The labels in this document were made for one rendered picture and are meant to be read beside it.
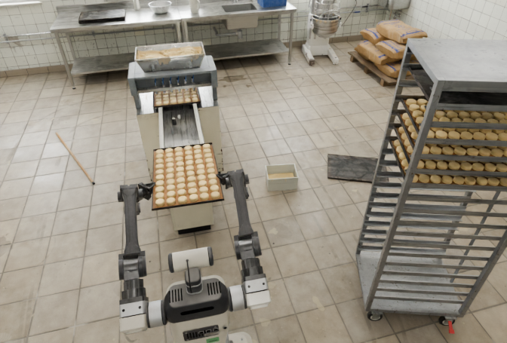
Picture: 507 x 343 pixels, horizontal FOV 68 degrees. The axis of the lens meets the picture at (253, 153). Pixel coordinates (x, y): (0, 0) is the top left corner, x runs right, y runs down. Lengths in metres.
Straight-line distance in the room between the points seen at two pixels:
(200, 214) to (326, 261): 1.09
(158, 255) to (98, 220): 0.73
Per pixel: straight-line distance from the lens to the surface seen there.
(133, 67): 3.40
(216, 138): 3.54
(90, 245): 3.50
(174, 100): 3.33
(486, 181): 2.22
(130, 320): 1.49
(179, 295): 1.46
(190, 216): 3.17
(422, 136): 1.82
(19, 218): 4.04
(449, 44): 2.12
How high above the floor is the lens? 2.49
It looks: 37 degrees down
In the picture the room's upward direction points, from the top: straight up
